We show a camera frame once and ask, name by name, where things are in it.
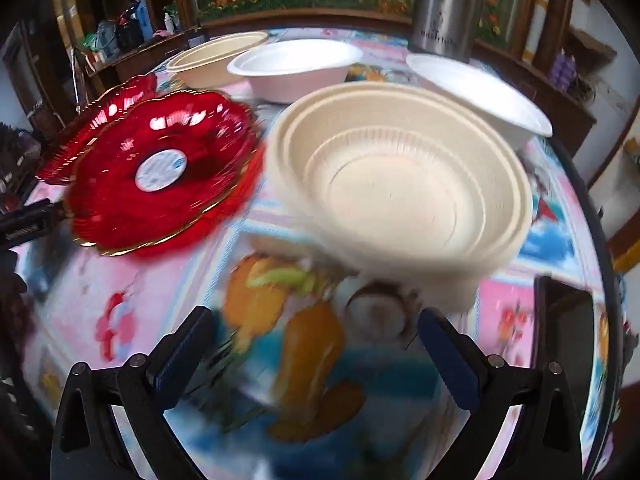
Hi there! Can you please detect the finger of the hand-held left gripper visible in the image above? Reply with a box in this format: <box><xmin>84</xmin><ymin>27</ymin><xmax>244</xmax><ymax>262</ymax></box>
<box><xmin>30</xmin><ymin>198</ymin><xmax>68</xmax><ymax>223</ymax></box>

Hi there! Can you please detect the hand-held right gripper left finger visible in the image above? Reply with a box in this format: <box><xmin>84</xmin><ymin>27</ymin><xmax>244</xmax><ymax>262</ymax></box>
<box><xmin>50</xmin><ymin>305</ymin><xmax>221</xmax><ymax>480</ymax></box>

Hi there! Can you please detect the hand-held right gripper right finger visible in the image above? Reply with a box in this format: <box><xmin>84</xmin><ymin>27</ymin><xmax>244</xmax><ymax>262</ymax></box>
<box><xmin>417</xmin><ymin>307</ymin><xmax>586</xmax><ymax>480</ymax></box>

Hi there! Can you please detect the red scalloped plate gold rim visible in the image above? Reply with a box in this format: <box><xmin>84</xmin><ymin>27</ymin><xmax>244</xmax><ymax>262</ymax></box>
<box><xmin>35</xmin><ymin>74</ymin><xmax>158</xmax><ymax>183</ymax></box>
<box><xmin>65</xmin><ymin>89</ymin><xmax>266</xmax><ymax>258</ymax></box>

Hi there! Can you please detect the beige ribbed bowl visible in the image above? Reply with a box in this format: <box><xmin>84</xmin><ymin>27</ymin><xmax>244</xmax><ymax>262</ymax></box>
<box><xmin>166</xmin><ymin>31</ymin><xmax>271</xmax><ymax>90</ymax></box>
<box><xmin>267</xmin><ymin>81</ymin><xmax>533</xmax><ymax>311</ymax></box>

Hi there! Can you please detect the printed fruit tablecloth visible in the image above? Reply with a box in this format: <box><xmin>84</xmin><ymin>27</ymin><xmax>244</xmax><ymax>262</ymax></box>
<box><xmin>15</xmin><ymin>27</ymin><xmax>608</xmax><ymax>480</ymax></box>

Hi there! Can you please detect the black smartphone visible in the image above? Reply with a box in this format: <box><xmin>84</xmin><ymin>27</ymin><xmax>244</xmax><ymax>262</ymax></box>
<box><xmin>534</xmin><ymin>274</ymin><xmax>598</xmax><ymax>376</ymax></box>

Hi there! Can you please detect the brown wooden cabinet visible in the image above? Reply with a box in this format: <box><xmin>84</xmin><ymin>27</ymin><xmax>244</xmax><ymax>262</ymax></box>
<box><xmin>70</xmin><ymin>20</ymin><xmax>211</xmax><ymax>91</ymax></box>

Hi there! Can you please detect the blue water jug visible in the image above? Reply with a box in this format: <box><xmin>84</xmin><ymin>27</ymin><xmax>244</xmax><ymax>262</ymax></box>
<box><xmin>95</xmin><ymin>20</ymin><xmax>121</xmax><ymax>58</ymax></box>

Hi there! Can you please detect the black round table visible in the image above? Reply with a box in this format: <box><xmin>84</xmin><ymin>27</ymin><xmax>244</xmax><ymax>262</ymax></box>
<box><xmin>545</xmin><ymin>130</ymin><xmax>626</xmax><ymax>480</ymax></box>

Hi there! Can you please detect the black jug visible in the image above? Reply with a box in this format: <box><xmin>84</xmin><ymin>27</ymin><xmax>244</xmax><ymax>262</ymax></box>
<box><xmin>117</xmin><ymin>15</ymin><xmax>143</xmax><ymax>51</ymax></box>

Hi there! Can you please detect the blue plastic canister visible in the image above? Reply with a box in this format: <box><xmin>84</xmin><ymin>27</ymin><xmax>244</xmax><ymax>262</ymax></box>
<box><xmin>131</xmin><ymin>0</ymin><xmax>151</xmax><ymax>41</ymax></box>

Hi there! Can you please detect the brown wooden shelf unit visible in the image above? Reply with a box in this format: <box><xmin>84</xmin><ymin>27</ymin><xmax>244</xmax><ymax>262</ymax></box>
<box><xmin>475</xmin><ymin>25</ymin><xmax>621</xmax><ymax>156</ymax></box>

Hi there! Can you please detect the stainless steel thermos jug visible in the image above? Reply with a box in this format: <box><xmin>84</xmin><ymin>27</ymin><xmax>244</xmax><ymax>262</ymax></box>
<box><xmin>409</xmin><ymin>0</ymin><xmax>488</xmax><ymax>63</ymax></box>

